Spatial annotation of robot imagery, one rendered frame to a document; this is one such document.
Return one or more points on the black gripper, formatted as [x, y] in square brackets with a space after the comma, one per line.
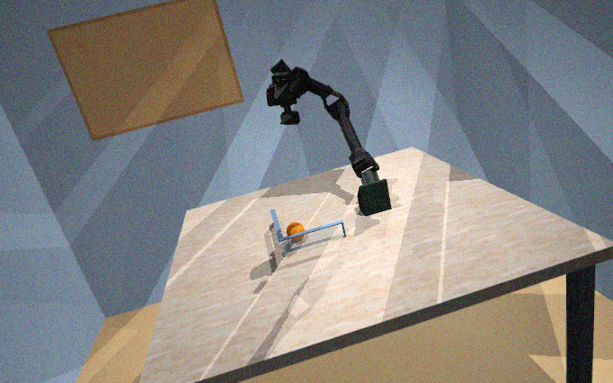
[288, 93]

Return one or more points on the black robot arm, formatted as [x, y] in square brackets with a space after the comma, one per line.
[339, 110]

